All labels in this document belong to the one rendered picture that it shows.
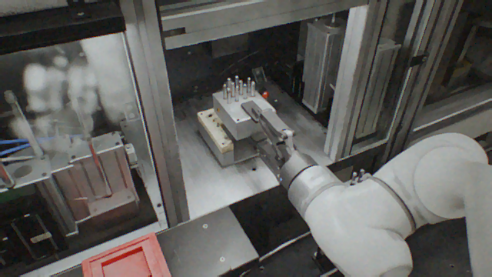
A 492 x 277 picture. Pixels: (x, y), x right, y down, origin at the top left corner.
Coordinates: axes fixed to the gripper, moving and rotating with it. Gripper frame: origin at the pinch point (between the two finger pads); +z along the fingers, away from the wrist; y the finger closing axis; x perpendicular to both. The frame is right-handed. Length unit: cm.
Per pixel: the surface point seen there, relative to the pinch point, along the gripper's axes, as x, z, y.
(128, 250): 31.9, -13.9, -7.6
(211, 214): 14.9, -9.3, -13.1
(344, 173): -89, 50, -104
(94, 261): 37.5, -13.3, -7.4
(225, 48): 1.7, 9.5, 13.3
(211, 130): 6.8, 8.7, -6.5
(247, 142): -2.3, 7.0, -12.7
